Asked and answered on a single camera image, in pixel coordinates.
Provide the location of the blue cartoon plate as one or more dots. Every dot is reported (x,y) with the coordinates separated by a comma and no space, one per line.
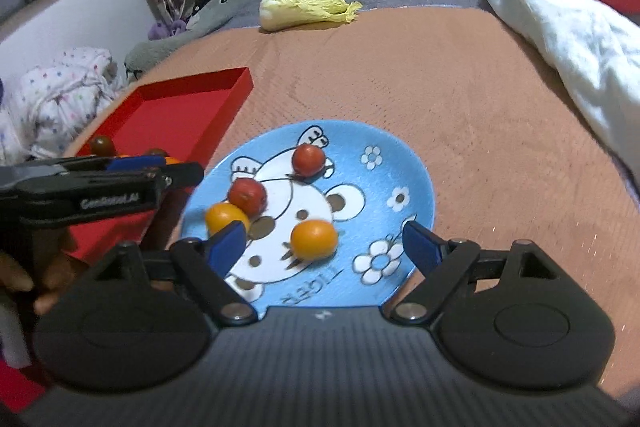
(350,142)

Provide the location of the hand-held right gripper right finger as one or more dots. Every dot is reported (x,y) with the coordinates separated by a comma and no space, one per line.
(420,244)

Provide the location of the yellow napa cabbage toy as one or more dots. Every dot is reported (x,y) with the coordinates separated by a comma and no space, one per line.
(300,9)

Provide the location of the small purple plush toy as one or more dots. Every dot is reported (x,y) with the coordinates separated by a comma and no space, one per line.
(167,29)

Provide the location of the grey plush toy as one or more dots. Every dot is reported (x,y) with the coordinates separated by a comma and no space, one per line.
(220,4)

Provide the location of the red round fruit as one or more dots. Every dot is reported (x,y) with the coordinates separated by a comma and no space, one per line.
(247,195)
(308,159)

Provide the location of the polka dot white blanket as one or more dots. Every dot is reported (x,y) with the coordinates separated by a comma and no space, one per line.
(60,97)

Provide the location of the red rectangular tray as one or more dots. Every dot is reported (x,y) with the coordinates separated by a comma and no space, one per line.
(175,117)

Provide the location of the brown round fruit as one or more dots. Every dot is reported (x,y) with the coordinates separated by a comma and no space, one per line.
(157,152)
(100,145)

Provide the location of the person's left hand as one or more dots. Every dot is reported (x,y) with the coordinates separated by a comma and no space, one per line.
(50,267)

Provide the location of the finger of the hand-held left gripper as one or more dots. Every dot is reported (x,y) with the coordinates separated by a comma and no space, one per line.
(135,162)
(180,174)

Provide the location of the brown bed mat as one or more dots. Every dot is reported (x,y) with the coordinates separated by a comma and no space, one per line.
(425,72)

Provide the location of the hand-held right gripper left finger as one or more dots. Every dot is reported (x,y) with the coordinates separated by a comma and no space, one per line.
(227,244)

